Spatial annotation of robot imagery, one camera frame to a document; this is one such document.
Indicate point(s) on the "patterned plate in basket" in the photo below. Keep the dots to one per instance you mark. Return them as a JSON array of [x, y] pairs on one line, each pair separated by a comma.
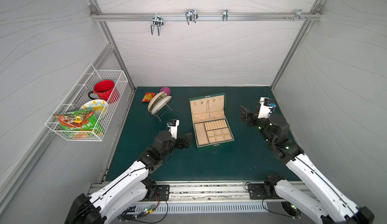
[[98, 105]]

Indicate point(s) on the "metal bracket hook right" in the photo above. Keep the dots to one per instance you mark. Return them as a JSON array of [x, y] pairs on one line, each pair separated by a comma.
[[298, 17]]

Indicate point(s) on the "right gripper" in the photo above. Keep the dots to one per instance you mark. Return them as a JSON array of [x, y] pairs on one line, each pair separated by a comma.
[[250, 117]]

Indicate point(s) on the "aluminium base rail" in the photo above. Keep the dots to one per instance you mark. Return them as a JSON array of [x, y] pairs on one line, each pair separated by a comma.
[[210, 192]]

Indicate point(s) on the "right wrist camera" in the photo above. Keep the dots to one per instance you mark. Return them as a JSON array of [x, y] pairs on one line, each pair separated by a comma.
[[267, 107]]

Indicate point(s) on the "green table mat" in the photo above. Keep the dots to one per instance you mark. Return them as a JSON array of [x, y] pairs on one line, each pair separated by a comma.
[[246, 158]]

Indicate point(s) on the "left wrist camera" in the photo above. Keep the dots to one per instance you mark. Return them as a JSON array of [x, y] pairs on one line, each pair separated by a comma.
[[172, 127]]

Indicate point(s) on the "right black mount plate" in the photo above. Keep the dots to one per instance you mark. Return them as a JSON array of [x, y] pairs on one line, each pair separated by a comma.
[[260, 191]]

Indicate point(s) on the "aluminium top rail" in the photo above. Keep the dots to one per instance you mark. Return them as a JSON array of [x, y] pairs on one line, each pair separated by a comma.
[[180, 17]]

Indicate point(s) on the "wire plate rack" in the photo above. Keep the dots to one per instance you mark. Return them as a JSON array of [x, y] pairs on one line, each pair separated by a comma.
[[161, 110]]

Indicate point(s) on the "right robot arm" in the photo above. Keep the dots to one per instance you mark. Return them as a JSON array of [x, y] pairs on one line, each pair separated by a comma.
[[329, 205]]

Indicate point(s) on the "green snack bag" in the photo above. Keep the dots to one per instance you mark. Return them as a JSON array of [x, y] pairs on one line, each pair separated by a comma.
[[84, 120]]

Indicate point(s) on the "small metal hook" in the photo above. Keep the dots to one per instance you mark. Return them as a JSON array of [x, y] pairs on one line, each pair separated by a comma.
[[225, 15]]

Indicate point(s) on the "metal loop hook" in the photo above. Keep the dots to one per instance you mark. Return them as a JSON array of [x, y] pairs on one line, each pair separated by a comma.
[[191, 16]]

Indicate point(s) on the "black mount plate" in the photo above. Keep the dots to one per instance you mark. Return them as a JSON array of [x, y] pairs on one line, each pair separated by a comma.
[[158, 192], [260, 191]]

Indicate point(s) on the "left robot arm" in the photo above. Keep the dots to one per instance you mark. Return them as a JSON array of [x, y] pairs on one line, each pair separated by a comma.
[[132, 186]]

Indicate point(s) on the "pink ball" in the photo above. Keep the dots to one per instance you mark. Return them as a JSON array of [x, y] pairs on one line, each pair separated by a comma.
[[166, 90]]

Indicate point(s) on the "red mug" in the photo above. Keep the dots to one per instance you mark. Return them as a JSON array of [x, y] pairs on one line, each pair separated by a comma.
[[105, 90]]

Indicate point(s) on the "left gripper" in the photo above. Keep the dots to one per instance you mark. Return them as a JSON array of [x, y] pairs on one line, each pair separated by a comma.
[[181, 141]]

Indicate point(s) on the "left black mount plate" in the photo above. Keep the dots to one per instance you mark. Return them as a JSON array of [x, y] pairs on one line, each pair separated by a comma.
[[158, 192]]

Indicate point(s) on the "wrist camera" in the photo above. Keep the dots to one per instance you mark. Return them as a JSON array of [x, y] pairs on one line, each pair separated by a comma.
[[267, 107], [172, 127]]

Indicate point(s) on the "cream plate front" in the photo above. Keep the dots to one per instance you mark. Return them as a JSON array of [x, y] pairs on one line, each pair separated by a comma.
[[160, 102]]

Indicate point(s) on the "white wire basket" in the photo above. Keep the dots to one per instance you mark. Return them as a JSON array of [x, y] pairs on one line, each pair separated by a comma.
[[79, 96]]

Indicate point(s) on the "metal double hook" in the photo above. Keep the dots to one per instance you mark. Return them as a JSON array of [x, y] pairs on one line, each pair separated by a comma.
[[157, 23]]

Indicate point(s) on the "red snack packet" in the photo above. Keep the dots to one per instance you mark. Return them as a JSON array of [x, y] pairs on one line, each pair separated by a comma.
[[148, 97]]

